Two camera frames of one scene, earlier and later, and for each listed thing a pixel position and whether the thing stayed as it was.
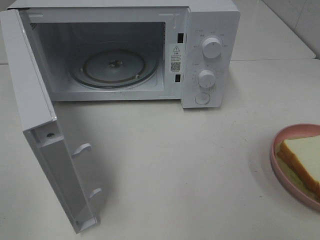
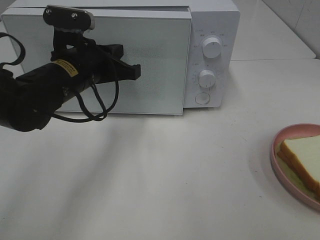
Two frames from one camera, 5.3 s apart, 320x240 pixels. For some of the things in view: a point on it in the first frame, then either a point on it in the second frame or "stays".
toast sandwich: [298, 160] stays
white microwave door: [40, 124] -> [158, 41]
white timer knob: [206, 78] stays
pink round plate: [294, 131] stays
